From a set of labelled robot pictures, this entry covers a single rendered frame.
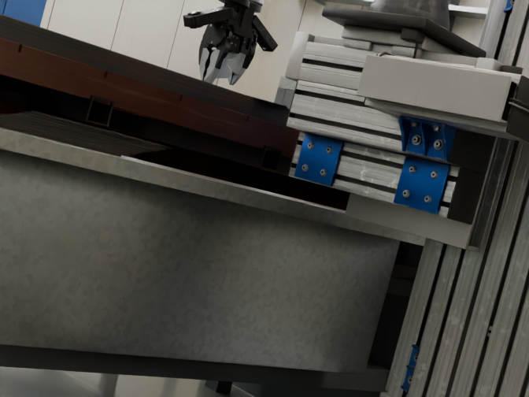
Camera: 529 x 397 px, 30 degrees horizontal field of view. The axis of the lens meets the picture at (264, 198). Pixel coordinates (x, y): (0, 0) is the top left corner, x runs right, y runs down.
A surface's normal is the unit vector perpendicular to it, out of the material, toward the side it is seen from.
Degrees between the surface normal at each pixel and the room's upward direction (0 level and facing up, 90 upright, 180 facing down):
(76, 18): 90
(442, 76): 90
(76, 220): 90
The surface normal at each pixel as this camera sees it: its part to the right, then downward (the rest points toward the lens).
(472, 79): -0.63, -0.15
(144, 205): 0.64, 0.19
